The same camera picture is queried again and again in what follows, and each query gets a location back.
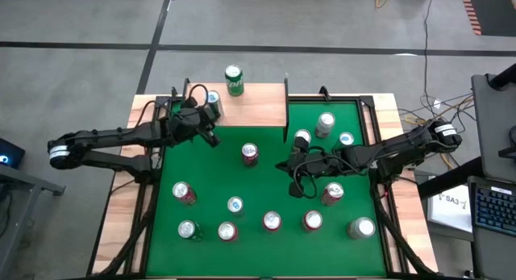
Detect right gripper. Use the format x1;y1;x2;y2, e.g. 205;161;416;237
276;141;338;199

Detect white red can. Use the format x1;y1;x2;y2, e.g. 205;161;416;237
314;111;336;140

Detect wooden shelf platform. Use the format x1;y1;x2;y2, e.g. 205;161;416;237
177;72;292;144

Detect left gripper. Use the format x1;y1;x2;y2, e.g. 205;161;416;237
173;97;223;148

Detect white SA3 sign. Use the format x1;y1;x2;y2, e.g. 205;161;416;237
426;185;473;233

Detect silver grey can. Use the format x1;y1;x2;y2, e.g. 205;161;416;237
347;216;377;240

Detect green Sprite can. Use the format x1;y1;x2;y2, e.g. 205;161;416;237
177;219;204;242
224;64;245;98

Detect silver green slim can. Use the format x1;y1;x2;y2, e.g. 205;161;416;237
333;131;356;152

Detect grey metal table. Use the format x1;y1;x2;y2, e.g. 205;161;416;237
0;162;66;273

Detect grey desk panel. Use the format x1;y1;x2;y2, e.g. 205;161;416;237
470;73;516;183

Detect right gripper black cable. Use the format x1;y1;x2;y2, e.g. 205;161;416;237
293;148;320;200

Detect black floor cable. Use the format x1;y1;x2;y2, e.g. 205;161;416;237
421;0;436;107

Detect black stand bar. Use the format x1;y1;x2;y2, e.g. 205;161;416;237
417;155;485;199

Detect red Coca-Cola can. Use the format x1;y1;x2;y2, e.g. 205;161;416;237
240;141;260;168
172;181;198;205
320;181;345;207

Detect grey laptop lit keyboard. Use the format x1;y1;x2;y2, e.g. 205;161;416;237
467;175;516;280

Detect red-orange Fanta can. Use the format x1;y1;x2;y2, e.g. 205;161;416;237
262;210;283;233
217;221;239;243
302;209;324;233

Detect black computer tower blue lights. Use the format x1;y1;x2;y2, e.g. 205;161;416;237
0;137;26;170

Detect black table frame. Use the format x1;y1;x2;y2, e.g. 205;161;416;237
86;94;440;280

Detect green table mat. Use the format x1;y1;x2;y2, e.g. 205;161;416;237
145;101;387;278

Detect black mat orange stripes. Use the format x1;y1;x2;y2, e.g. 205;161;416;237
458;0;516;37

